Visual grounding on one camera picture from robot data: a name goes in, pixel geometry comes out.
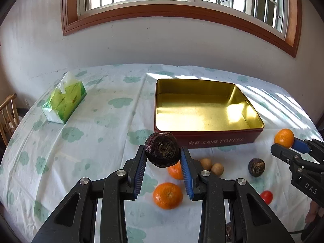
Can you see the brown longan right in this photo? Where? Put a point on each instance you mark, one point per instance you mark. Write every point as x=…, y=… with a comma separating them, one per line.
x=217, y=169

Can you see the dark chestnut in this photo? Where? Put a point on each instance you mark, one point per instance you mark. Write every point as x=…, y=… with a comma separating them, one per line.
x=256, y=167
x=162, y=149

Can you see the orange tangerine back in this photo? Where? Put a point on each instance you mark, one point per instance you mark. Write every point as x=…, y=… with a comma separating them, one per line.
x=175, y=171

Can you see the wooden framed window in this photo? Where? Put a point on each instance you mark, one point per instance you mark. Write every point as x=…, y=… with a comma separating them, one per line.
x=72, y=23

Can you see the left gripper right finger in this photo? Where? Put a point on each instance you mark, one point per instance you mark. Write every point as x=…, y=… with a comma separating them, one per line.
x=252, y=220

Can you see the brown longan left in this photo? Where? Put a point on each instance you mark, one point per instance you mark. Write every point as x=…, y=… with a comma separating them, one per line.
x=206, y=163

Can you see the wooden chair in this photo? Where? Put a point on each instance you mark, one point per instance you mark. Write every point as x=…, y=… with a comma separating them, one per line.
x=9, y=118

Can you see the red cherry tomato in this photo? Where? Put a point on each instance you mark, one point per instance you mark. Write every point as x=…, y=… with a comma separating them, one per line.
x=267, y=196

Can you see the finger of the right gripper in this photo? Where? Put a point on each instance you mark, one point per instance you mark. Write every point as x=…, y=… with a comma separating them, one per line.
x=314, y=148
x=288, y=154

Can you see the orange tangerine left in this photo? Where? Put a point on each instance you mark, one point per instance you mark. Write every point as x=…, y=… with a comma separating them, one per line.
x=167, y=196

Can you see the brown longan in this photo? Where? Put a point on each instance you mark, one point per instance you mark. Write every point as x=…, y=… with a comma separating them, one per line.
x=217, y=169
x=206, y=163

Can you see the green tissue pack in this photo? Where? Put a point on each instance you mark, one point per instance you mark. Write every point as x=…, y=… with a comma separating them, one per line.
x=64, y=99

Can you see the white cloud-print tablecloth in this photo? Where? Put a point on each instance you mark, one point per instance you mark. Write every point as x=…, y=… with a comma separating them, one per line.
x=44, y=160

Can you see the red gold toffee tin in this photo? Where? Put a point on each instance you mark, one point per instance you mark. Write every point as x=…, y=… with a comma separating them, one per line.
x=204, y=114

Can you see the right hand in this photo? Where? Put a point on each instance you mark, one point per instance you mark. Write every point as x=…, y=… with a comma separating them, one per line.
x=314, y=210

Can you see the orange tangerine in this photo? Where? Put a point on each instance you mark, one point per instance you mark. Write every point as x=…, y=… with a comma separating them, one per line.
x=167, y=196
x=175, y=171

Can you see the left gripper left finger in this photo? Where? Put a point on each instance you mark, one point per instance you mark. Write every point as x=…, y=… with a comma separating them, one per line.
x=73, y=220

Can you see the large orange kumquat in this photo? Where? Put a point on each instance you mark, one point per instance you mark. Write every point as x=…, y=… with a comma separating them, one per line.
x=284, y=137

